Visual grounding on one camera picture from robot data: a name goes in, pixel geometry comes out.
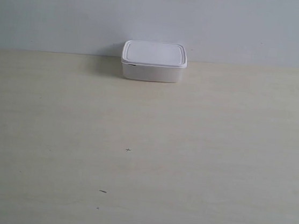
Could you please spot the white lidded plastic container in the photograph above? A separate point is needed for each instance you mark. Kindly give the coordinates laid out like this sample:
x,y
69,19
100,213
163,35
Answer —
x,y
153,61

